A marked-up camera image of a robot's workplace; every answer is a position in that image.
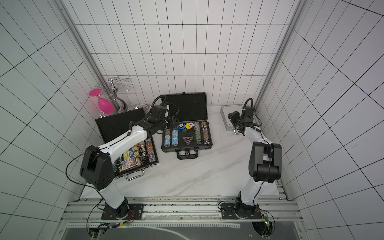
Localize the blue dealer chip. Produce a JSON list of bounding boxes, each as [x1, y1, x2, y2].
[[178, 123, 186, 131]]

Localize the silver poker case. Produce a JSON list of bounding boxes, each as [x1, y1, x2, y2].
[[220, 104, 254, 135]]

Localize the black poker case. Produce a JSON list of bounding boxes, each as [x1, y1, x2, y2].
[[96, 108, 168, 181], [162, 93, 213, 160]]

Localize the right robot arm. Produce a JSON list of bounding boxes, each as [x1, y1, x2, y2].
[[228, 98, 282, 219]]

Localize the metal wire glass rack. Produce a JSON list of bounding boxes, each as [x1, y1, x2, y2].
[[97, 77, 132, 113]]

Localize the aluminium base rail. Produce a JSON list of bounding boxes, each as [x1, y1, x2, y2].
[[54, 195, 309, 240]]

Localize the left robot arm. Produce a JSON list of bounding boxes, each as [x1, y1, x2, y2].
[[80, 95, 177, 220]]

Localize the pink wine glass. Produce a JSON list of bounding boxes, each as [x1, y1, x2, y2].
[[89, 89, 115, 115]]

